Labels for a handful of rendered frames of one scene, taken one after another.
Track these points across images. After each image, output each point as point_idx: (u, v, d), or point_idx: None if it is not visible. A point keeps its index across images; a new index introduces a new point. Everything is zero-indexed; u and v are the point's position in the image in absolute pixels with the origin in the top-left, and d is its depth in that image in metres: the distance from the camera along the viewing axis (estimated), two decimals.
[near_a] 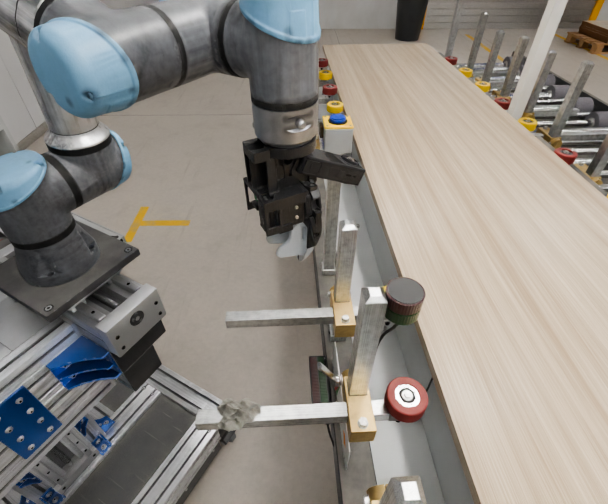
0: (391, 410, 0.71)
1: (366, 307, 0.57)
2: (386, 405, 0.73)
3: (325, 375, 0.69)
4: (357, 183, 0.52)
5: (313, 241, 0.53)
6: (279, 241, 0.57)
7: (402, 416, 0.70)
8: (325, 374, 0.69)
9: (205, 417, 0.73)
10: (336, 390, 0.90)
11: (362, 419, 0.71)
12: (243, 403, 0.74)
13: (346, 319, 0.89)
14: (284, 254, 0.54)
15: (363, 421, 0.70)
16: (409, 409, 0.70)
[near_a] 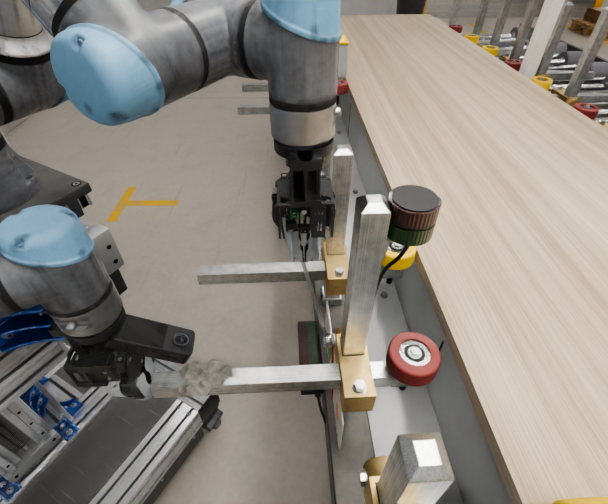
0: (395, 370, 0.57)
1: (363, 220, 0.42)
2: (388, 365, 0.58)
3: (308, 281, 0.61)
4: None
5: None
6: (294, 255, 0.55)
7: (409, 377, 0.55)
8: (308, 278, 0.61)
9: (163, 381, 0.59)
10: (332, 392, 0.70)
11: (358, 382, 0.56)
12: (211, 365, 0.60)
13: (340, 271, 0.74)
14: (319, 255, 0.54)
15: (359, 384, 0.56)
16: (417, 369, 0.55)
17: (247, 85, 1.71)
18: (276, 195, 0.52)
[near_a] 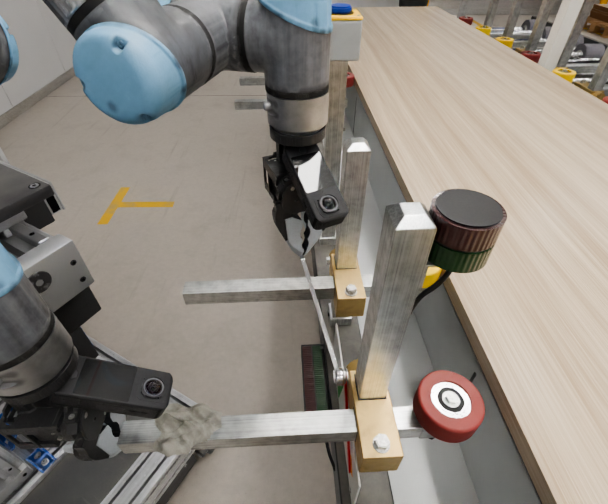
0: (427, 422, 0.45)
1: (397, 238, 0.30)
2: (417, 415, 0.46)
3: (313, 294, 0.55)
4: (311, 224, 0.45)
5: (282, 232, 0.55)
6: (304, 225, 0.60)
7: (446, 433, 0.43)
8: (312, 290, 0.55)
9: (135, 433, 0.47)
10: (349, 459, 0.53)
11: (380, 437, 0.44)
12: (195, 412, 0.48)
13: (353, 290, 0.62)
14: None
15: (382, 441, 0.44)
16: (456, 422, 0.43)
17: (245, 78, 1.59)
18: None
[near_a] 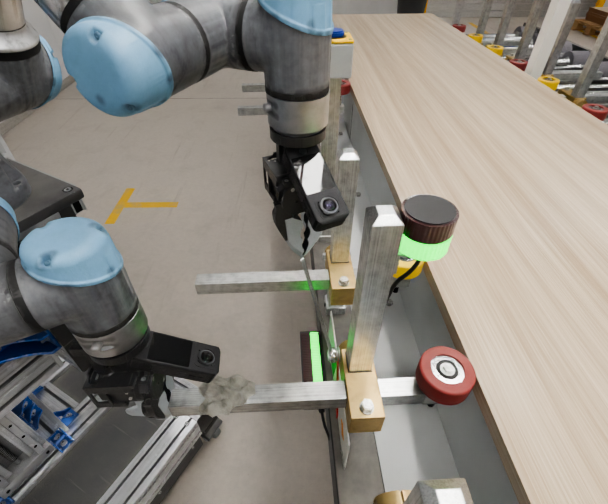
0: (427, 388, 0.53)
1: (374, 233, 0.39)
2: (419, 382, 0.55)
3: (312, 292, 0.58)
4: (311, 226, 0.45)
5: (282, 232, 0.55)
6: (304, 225, 0.60)
7: (443, 396, 0.52)
8: (311, 288, 0.58)
9: (183, 398, 0.56)
10: (337, 410, 0.66)
11: (366, 401, 0.53)
12: (232, 381, 0.57)
13: (345, 281, 0.71)
14: None
15: (367, 404, 0.53)
16: (451, 387, 0.52)
17: (247, 85, 1.68)
18: None
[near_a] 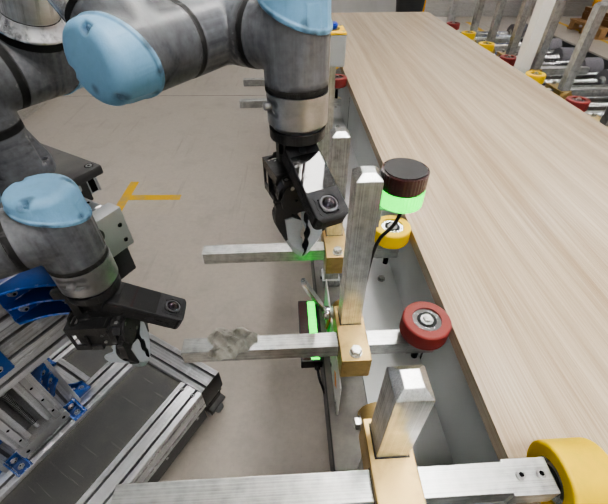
0: (409, 335, 0.61)
1: (358, 188, 0.46)
2: (402, 332, 0.62)
3: (311, 297, 0.59)
4: (311, 224, 0.45)
5: (282, 232, 0.55)
6: (304, 225, 0.60)
7: (422, 341, 0.59)
8: (311, 296, 0.58)
9: (193, 346, 0.63)
10: (326, 328, 0.80)
11: (355, 347, 0.60)
12: (237, 332, 0.64)
13: (338, 250, 0.78)
14: None
15: (356, 349, 0.60)
16: (430, 333, 0.59)
17: (248, 80, 1.75)
18: None
